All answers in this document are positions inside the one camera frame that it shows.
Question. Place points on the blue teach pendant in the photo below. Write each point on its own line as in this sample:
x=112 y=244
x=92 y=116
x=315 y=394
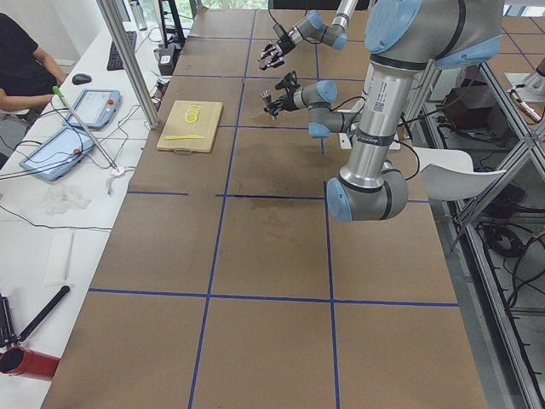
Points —
x=57 y=155
x=96 y=107

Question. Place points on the yellow plastic knife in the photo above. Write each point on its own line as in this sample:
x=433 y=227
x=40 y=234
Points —
x=183 y=137

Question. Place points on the black handled tool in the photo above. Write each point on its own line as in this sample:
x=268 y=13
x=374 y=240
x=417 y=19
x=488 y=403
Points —
x=41 y=316

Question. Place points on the white plastic chair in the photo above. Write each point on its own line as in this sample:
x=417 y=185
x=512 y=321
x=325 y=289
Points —
x=449 y=174

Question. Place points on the black computer mouse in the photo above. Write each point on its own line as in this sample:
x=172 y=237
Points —
x=81 y=78

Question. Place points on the lower blue teach pendant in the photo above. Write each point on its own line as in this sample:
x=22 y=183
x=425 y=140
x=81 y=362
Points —
x=57 y=155

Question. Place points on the wooden cutting board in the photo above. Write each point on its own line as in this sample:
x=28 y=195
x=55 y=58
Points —
x=206 y=125

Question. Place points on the steel double jigger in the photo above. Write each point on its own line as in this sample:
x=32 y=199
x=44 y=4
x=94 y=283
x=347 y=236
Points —
x=267 y=99

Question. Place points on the red cylinder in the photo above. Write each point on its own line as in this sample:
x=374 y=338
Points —
x=19 y=361

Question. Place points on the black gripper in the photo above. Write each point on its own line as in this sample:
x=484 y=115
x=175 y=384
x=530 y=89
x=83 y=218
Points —
x=281 y=46
x=286 y=101

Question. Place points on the green tipped metal rod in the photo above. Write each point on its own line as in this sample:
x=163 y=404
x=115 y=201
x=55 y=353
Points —
x=115 y=168

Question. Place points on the seated person in black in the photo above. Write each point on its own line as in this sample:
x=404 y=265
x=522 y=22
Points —
x=28 y=72

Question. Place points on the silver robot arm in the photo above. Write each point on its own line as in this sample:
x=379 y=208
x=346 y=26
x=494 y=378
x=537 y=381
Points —
x=401 y=37
x=310 y=28

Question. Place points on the aluminium frame post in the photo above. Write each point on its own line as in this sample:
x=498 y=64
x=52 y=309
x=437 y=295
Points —
x=115 y=26

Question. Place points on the upper blue teach pendant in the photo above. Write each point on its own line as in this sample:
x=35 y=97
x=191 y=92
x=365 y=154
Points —
x=96 y=107

